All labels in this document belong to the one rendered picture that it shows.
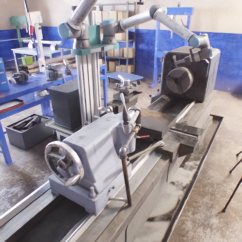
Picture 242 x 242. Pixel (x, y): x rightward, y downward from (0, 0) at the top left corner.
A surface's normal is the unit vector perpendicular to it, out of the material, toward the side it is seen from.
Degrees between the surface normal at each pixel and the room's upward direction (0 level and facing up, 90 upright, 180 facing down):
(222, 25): 90
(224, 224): 0
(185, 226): 0
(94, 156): 76
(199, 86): 90
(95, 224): 0
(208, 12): 90
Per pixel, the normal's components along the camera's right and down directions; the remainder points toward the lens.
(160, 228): 0.00, -0.90
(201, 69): -0.52, 0.38
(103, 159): 0.80, -0.09
